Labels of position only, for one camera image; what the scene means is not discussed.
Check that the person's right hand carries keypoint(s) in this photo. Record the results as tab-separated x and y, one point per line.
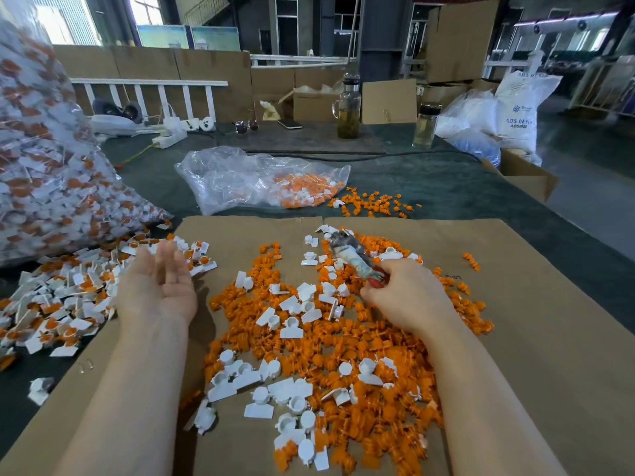
409	297

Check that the person's left hand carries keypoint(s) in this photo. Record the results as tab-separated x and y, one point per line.
157	292

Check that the orange white plastic piece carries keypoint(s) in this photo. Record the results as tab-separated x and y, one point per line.
203	265

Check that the pile of assembled white-orange parts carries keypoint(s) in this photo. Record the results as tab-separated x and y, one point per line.
59	297

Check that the pile of orange and white parts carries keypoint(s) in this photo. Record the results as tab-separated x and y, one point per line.
342	372

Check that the person's left forearm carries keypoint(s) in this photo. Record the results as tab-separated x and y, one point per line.
124	411

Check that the person's right forearm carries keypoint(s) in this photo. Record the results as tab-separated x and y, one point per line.
496	426

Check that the scatter of orange offcuts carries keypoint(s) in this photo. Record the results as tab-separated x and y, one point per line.
372	203

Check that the small clear plastic bag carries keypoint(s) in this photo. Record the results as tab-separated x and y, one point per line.
230	178

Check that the large clear bag of seals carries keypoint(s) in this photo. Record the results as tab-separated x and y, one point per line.
59	181

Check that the brown cardboard sheet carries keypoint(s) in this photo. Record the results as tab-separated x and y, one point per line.
59	411
580	347

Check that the white power strip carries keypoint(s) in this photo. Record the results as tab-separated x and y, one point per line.
170	135

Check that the open brown cardboard box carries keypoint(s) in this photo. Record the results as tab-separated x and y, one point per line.
520	176

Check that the glass bottle with black lid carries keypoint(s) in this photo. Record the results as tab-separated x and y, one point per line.
426	125

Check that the white oval plastic device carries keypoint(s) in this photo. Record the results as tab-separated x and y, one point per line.
112	124

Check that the clear blue plastic bag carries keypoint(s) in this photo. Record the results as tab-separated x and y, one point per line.
468	129

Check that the flat brown cardboard panel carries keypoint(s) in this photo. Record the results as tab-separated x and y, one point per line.
389	101

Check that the glass tea jar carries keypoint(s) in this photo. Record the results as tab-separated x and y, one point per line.
348	107

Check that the black phone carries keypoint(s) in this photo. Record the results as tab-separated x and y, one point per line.
291	124

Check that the open cardboard box with paper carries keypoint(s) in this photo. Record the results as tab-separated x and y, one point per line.
311	105

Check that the white woven sack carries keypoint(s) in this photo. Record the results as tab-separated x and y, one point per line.
525	111

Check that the row of upright cardboard sheets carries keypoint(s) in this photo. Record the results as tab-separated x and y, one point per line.
226	68

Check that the dark steel pillar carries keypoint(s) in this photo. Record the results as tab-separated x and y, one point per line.
386	36

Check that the tall brown cardboard box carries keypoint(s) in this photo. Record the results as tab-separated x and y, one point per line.
460	40

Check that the white metal rack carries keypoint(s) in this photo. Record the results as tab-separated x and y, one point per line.
609	86

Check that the white railing frame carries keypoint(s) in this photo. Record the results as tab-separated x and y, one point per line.
147	83

